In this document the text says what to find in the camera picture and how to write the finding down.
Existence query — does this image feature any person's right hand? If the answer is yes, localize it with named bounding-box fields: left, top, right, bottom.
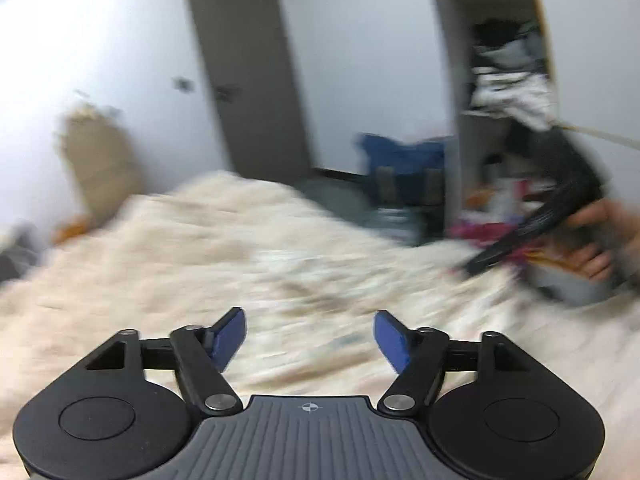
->
left=567, top=199, right=640, bottom=282

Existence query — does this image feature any pink cloth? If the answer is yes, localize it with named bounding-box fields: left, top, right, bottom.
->
left=447, top=217, right=511, bottom=251

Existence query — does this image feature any orange bag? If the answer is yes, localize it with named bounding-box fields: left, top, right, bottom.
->
left=52, top=214, right=98, bottom=247

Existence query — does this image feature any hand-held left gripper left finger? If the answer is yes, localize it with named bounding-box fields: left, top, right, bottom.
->
left=84, top=307, right=249, bottom=417

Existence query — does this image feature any cream fluffy blanket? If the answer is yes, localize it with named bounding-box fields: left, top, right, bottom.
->
left=0, top=170, right=640, bottom=480

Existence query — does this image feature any grey plastic bin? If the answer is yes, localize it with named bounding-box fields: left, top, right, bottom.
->
left=522, top=257, right=618, bottom=307

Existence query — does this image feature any white shelf unit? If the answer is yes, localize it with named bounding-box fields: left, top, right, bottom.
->
left=425, top=0, right=561, bottom=246

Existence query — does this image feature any blue bag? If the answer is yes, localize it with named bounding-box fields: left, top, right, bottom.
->
left=356, top=132, right=447, bottom=207

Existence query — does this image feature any pile of clothes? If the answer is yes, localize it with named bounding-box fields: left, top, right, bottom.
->
left=467, top=19, right=556, bottom=131

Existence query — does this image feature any cartoon printed cream pajama garment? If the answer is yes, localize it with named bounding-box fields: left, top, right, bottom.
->
left=245, top=245, right=481, bottom=376

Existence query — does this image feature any grey door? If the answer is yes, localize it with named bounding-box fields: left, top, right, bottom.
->
left=182, top=0, right=313, bottom=175

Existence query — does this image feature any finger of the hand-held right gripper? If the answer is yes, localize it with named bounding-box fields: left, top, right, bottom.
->
left=460, top=184, right=603, bottom=281

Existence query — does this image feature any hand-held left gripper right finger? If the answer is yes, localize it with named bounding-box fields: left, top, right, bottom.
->
left=373, top=310, right=539, bottom=417

